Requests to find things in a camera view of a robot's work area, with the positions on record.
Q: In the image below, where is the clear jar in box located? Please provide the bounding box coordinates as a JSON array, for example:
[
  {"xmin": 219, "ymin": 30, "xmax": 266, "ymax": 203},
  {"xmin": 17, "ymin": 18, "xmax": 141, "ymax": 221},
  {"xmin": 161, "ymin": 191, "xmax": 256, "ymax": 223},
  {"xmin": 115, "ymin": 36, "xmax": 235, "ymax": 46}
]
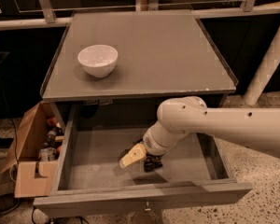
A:
[{"xmin": 39, "ymin": 147, "xmax": 57, "ymax": 161}]

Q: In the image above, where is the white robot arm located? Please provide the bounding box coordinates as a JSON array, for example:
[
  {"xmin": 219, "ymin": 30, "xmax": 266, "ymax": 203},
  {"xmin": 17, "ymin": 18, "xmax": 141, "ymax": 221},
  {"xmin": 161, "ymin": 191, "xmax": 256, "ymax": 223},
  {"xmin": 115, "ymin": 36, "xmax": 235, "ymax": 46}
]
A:
[{"xmin": 119, "ymin": 96, "xmax": 280, "ymax": 172}]

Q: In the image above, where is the black rxbar chocolate wrapper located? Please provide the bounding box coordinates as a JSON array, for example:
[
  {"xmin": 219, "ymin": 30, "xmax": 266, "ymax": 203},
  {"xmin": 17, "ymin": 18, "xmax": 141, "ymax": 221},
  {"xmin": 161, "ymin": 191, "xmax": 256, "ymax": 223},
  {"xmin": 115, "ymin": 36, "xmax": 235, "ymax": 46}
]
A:
[{"xmin": 144, "ymin": 151, "xmax": 162, "ymax": 173}]

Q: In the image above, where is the white ceramic bowl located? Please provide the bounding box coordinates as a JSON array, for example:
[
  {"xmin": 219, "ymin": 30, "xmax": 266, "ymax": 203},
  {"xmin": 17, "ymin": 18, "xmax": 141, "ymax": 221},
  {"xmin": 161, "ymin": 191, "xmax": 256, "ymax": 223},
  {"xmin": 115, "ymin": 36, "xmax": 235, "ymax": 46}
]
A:
[{"xmin": 77, "ymin": 45, "xmax": 119, "ymax": 77}]

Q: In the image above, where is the open cardboard box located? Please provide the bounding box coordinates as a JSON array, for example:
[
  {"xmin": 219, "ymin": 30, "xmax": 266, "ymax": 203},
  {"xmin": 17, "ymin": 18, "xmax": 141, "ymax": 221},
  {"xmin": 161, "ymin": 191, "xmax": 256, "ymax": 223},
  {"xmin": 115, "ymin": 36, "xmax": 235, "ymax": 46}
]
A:
[{"xmin": 0, "ymin": 102, "xmax": 58, "ymax": 198}]

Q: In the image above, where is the metal railing frame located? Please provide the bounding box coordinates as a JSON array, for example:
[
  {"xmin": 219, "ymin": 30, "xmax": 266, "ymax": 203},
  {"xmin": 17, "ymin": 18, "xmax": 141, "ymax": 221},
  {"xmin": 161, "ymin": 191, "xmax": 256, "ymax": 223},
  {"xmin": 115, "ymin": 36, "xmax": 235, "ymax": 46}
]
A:
[{"xmin": 0, "ymin": 0, "xmax": 280, "ymax": 32}]

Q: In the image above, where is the open grey wooden drawer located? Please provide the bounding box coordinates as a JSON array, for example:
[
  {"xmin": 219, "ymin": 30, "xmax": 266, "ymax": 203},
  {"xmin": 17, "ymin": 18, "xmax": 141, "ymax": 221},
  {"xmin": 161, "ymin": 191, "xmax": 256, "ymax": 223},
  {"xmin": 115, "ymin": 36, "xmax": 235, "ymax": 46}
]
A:
[{"xmin": 35, "ymin": 104, "xmax": 252, "ymax": 217}]

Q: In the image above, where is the dark bottle in box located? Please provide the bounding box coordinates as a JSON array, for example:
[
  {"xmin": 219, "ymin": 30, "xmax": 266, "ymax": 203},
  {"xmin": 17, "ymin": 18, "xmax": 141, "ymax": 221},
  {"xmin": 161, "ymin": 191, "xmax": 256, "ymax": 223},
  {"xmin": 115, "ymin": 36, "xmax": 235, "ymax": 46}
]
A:
[{"xmin": 44, "ymin": 126, "xmax": 63, "ymax": 147}]

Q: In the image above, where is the drawer pull knob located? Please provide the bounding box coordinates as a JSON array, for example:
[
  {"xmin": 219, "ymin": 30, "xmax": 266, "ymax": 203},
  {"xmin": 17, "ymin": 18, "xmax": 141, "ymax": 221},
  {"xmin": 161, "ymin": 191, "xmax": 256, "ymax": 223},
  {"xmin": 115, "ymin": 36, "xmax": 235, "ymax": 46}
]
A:
[{"xmin": 144, "ymin": 203, "xmax": 152, "ymax": 212}]

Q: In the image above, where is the grey cabinet with counter top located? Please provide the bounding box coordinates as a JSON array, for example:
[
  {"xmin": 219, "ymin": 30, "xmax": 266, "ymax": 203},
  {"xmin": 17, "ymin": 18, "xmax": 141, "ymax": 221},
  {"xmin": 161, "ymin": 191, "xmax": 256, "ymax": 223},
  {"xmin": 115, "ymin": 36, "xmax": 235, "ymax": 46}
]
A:
[{"xmin": 39, "ymin": 10, "xmax": 239, "ymax": 133}]

